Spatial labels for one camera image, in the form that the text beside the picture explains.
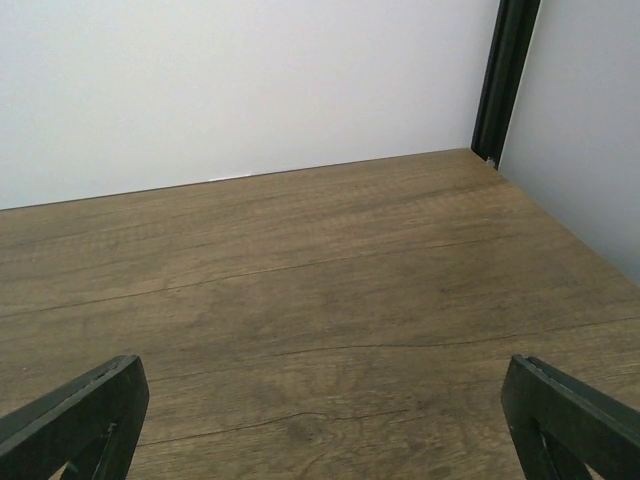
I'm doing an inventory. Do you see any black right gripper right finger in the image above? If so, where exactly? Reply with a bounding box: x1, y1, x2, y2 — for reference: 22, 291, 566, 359
501, 355, 639, 479

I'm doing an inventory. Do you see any black aluminium frame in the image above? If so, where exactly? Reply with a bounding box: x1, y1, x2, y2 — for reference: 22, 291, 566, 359
471, 0, 541, 168

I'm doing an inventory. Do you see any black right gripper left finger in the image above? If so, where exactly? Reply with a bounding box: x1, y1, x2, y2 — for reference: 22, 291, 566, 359
1, 355, 149, 479

